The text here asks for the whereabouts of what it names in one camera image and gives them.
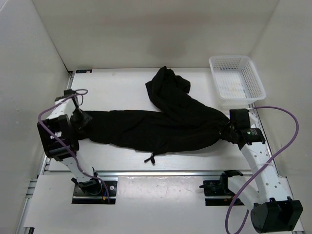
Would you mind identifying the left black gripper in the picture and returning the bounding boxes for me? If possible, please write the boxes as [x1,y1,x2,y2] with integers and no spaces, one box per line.
[70,108,94,135]

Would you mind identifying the black trousers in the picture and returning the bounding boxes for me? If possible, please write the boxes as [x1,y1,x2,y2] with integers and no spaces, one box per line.
[78,66,236,155]

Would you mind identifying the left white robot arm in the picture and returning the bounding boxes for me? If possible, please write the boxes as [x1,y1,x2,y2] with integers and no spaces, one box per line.
[37,96,102,195]

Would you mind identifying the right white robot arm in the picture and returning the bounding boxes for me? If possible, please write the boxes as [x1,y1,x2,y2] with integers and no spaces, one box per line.
[219,108,303,234]

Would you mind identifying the white plastic mesh basket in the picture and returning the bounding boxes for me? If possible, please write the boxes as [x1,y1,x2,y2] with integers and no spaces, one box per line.
[209,55,266,109]

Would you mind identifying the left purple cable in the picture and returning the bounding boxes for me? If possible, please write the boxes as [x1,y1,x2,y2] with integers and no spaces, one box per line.
[38,89,98,182]

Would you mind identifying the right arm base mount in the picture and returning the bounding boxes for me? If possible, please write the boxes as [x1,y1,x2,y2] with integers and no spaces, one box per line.
[199,170,244,206]

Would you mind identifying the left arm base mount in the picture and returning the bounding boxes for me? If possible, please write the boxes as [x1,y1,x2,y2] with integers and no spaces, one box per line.
[71,178,117,205]

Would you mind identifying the aluminium front rail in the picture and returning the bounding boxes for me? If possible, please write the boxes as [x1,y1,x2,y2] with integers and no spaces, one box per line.
[97,169,252,178]

